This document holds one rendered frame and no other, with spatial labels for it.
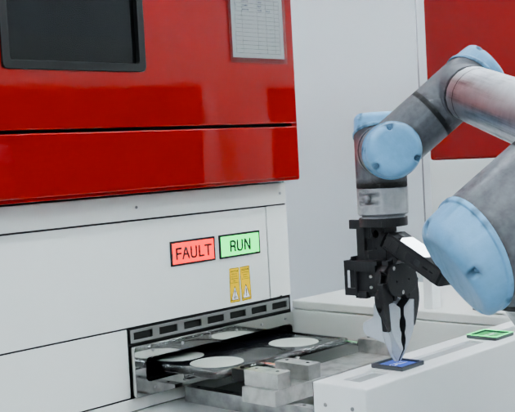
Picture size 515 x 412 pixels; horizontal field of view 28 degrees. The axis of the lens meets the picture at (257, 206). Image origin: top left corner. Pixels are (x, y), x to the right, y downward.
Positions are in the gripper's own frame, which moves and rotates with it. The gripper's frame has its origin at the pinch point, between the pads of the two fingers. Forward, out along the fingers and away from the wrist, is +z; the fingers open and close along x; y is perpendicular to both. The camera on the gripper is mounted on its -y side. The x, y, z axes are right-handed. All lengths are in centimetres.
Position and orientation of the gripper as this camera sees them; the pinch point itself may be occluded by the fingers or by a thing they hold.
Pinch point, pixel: (400, 352)
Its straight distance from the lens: 153.4
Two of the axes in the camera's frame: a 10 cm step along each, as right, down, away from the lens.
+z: 0.5, 10.0, 0.5
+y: -7.2, 0.0, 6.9
